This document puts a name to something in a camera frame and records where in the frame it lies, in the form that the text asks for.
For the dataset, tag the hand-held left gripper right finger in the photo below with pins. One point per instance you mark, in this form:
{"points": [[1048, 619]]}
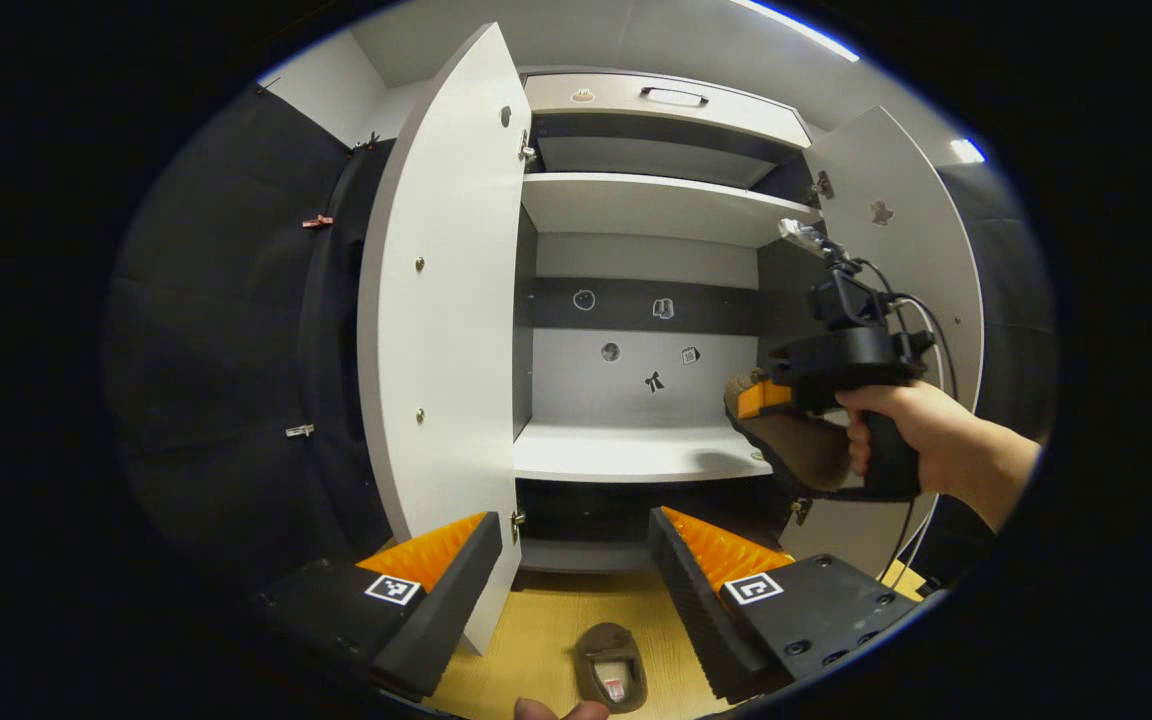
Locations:
{"points": [[691, 610]]}

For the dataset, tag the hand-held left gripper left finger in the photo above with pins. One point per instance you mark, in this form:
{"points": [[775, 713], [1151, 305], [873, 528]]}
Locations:
{"points": [[456, 605]]}

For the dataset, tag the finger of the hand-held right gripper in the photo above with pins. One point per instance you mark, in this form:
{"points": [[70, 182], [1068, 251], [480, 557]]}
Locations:
{"points": [[761, 398]]}

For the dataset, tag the brown fuzzy shoe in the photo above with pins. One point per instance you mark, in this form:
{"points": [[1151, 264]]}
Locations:
{"points": [[806, 450], [611, 640]]}

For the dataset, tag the white cabinet door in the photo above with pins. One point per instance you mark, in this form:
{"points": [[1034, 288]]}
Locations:
{"points": [[436, 300], [896, 200]]}

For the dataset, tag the white shoe cabinet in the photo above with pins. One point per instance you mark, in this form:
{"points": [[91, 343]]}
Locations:
{"points": [[636, 260]]}

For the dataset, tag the metal door hinge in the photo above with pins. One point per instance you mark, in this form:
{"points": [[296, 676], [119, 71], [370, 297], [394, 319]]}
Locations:
{"points": [[527, 152], [822, 185], [517, 520], [801, 508]]}

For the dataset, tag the black backdrop cloth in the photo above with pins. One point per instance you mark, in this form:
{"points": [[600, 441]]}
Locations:
{"points": [[1011, 300], [216, 350]]}

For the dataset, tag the white cloth clip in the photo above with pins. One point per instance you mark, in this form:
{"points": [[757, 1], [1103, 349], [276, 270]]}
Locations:
{"points": [[299, 430]]}

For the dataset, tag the small ceiling light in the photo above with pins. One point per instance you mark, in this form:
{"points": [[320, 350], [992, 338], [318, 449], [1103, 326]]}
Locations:
{"points": [[968, 150]]}

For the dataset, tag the long ceiling light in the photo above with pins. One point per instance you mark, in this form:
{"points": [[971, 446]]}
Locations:
{"points": [[806, 32]]}

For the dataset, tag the red cloth clip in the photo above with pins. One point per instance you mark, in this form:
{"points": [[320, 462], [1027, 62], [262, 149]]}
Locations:
{"points": [[317, 221]]}

